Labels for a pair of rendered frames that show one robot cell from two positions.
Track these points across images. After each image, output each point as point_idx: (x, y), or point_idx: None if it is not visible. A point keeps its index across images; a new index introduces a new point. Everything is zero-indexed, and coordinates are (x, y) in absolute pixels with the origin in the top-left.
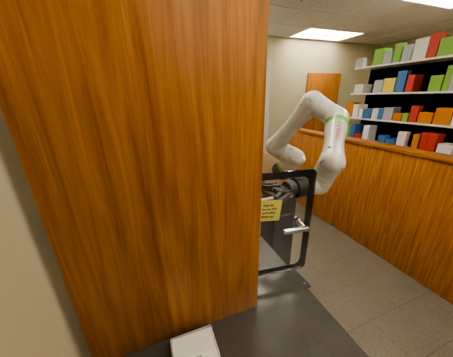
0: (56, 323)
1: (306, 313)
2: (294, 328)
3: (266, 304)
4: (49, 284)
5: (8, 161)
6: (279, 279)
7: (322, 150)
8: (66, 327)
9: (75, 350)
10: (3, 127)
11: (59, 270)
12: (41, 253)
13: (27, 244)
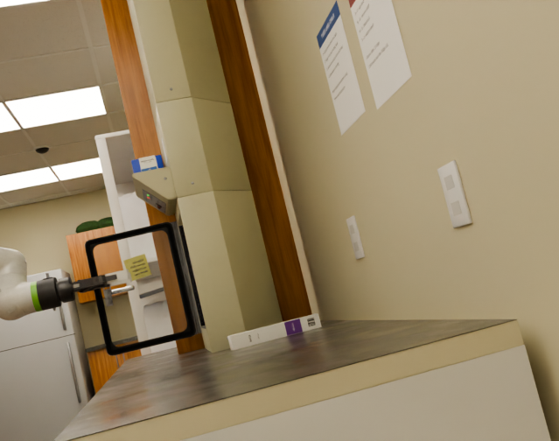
0: (304, 262)
1: (139, 362)
2: (158, 357)
3: (168, 356)
4: (301, 240)
5: (284, 166)
6: (138, 365)
7: (3, 251)
8: (310, 276)
9: (315, 298)
10: (282, 149)
11: (304, 241)
12: (296, 220)
13: (292, 209)
